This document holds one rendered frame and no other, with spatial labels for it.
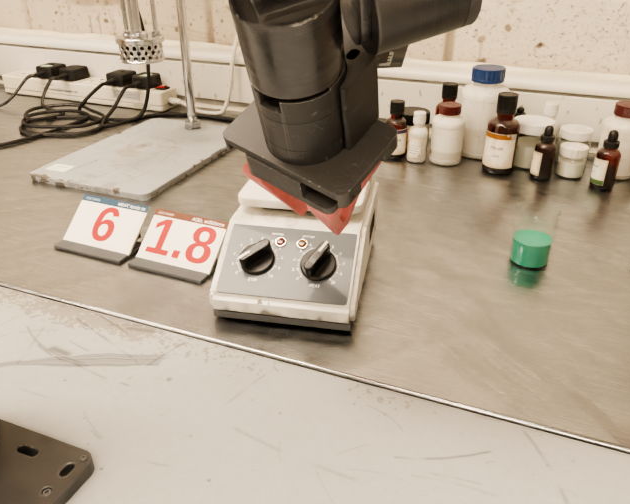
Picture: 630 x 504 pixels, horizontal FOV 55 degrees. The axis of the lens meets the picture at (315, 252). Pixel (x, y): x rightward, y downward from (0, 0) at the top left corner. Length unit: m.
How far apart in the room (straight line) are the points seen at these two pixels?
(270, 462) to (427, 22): 0.29
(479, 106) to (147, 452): 0.68
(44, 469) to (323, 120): 0.28
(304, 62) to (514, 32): 0.74
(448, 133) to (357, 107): 0.53
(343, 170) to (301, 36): 0.10
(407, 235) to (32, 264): 0.41
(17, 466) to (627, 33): 0.94
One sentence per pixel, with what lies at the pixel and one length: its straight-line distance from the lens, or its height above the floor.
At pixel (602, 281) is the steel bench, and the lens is 0.66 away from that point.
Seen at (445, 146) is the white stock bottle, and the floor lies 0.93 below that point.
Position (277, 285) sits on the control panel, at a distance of 0.52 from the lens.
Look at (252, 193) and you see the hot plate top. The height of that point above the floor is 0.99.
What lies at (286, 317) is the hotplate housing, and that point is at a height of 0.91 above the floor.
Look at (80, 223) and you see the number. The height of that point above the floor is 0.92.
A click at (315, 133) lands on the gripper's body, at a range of 0.36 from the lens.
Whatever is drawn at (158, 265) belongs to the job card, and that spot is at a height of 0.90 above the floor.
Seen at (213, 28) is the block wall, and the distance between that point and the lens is 1.22.
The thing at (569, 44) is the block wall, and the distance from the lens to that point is 1.04.
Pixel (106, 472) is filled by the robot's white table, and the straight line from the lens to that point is 0.44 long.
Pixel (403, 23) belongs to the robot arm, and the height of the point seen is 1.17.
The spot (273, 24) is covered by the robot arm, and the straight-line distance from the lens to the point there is 0.31.
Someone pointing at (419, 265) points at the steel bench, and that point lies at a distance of 0.63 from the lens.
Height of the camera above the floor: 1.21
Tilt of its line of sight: 29 degrees down
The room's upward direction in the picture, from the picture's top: straight up
